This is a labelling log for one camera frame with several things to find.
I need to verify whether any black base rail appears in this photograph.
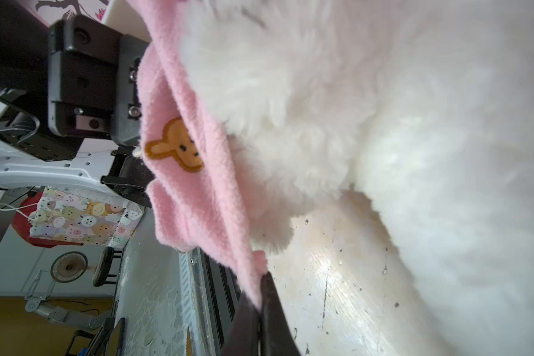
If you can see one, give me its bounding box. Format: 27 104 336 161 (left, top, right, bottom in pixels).
179 249 240 355

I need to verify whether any red round object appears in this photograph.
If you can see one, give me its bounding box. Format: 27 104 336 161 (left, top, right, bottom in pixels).
10 192 82 249

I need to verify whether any patterned cartoon fabric bag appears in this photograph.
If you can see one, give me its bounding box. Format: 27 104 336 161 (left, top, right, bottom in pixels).
29 187 145 248

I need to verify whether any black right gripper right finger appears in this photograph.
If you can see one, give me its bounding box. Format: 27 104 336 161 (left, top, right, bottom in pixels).
260 272 301 356

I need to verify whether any white teddy bear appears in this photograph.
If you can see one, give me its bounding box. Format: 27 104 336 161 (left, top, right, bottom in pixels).
179 1 534 355

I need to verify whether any pink teddy hoodie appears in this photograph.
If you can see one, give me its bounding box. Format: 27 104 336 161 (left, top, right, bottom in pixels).
131 1 267 307

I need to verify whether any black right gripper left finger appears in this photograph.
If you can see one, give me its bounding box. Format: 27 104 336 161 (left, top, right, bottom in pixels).
221 294 260 356

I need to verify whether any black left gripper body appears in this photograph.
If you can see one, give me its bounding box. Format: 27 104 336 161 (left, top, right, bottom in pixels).
47 16 148 146

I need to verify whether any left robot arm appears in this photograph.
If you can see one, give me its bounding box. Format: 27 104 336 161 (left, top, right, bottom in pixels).
0 1 153 206

